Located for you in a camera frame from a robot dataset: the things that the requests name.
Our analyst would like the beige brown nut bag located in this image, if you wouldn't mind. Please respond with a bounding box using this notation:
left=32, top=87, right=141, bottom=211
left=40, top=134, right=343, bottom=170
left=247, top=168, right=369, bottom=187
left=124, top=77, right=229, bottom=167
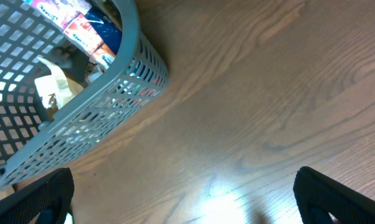
left=34, top=57, right=84, bottom=109

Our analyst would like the grey plastic basket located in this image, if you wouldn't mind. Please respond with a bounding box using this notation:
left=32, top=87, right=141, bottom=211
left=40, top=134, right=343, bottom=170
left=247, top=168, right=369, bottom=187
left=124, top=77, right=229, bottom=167
left=0, top=1, right=168, bottom=190

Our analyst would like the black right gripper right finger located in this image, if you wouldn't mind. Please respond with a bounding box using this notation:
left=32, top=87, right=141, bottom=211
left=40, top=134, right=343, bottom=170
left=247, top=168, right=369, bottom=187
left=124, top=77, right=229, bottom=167
left=293, top=166, right=375, bottom=224

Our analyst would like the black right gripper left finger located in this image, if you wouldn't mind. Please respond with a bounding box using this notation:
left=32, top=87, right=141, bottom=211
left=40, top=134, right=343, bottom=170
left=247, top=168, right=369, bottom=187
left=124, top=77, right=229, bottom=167
left=0, top=168, right=74, bottom=224

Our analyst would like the tissue pack multipack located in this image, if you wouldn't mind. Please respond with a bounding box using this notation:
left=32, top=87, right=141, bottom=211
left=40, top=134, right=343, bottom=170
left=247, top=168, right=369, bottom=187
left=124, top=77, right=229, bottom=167
left=25, top=0, right=122, bottom=69

